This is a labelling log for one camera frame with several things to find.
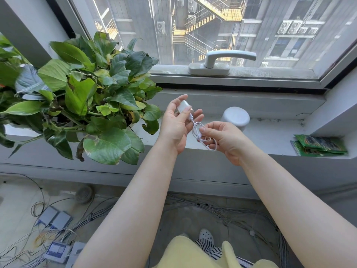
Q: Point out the person's right hand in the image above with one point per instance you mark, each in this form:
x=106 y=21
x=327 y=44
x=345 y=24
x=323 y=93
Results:
x=227 y=140

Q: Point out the person's left hand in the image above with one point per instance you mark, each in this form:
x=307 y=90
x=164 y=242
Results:
x=171 y=128

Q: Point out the person's right thumb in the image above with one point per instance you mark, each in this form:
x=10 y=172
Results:
x=206 y=130

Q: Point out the person's left thumb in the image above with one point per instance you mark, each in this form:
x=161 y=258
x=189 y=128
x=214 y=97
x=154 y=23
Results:
x=186 y=113

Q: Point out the white charger adapter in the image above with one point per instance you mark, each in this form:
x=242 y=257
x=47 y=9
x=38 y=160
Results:
x=183 y=106

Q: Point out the person's right forearm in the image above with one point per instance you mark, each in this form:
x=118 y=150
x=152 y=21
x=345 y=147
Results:
x=292 y=212

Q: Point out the person's left forearm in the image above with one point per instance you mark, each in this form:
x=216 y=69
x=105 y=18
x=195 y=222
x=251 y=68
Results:
x=131 y=209

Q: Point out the white round container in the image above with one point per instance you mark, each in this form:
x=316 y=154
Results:
x=237 y=117

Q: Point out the green printed packet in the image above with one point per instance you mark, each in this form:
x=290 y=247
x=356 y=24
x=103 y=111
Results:
x=299 y=150
x=323 y=143

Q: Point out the green leafy potted plant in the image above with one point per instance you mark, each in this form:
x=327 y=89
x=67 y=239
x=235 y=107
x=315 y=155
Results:
x=92 y=92

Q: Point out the yellow outdoor staircase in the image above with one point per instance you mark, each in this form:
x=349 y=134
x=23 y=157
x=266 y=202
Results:
x=212 y=16

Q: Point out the white perforated shoe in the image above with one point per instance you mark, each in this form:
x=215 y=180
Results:
x=205 y=236

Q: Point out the black white striped trousers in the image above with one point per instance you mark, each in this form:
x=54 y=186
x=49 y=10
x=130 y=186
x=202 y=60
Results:
x=214 y=252

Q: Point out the yellow garment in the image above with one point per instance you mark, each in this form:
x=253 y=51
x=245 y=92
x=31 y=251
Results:
x=181 y=255

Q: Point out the grey network box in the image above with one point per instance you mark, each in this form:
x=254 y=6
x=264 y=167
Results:
x=62 y=220
x=48 y=215

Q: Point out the white plastic box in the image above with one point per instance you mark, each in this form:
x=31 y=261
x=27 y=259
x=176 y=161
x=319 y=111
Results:
x=75 y=252

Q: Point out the green plant with large leaves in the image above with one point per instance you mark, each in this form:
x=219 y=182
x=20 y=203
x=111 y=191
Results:
x=8 y=69

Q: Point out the white device with blue screen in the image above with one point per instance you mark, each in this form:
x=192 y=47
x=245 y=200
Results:
x=57 y=250

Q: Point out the grey window frame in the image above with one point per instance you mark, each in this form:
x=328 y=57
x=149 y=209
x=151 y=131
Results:
x=251 y=80

